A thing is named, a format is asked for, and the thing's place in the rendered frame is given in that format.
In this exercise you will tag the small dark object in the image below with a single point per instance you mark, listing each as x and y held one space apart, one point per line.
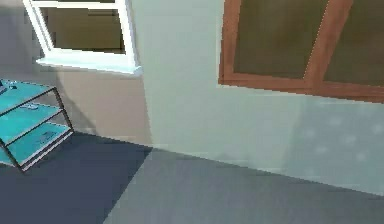
12 87

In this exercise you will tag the brown wooden framed window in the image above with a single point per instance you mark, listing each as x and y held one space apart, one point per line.
313 83

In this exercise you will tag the small grey flat object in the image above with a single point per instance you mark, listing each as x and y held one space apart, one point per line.
32 107

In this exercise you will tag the white framed window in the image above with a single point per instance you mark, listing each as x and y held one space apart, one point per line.
90 60

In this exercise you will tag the teal glass shelf unit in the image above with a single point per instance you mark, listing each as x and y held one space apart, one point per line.
26 120

